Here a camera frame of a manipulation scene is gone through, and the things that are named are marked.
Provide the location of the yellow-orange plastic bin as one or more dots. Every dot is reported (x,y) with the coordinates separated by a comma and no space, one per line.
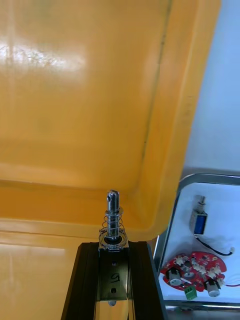
(32,280)
(75,112)

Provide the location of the steel tray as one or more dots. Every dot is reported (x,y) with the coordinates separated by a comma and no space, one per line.
(170,237)

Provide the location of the white sheet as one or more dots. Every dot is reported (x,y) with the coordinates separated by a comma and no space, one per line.
(220,205)

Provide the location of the solenoid with blue label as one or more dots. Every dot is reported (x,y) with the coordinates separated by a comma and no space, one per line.
(198,220)

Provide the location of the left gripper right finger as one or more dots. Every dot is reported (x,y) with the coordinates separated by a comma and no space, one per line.
(143,287)

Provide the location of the round red circuit board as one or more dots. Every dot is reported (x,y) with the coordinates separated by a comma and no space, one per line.
(205,262)

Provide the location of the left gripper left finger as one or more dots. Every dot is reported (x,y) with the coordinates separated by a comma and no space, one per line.
(83,287)

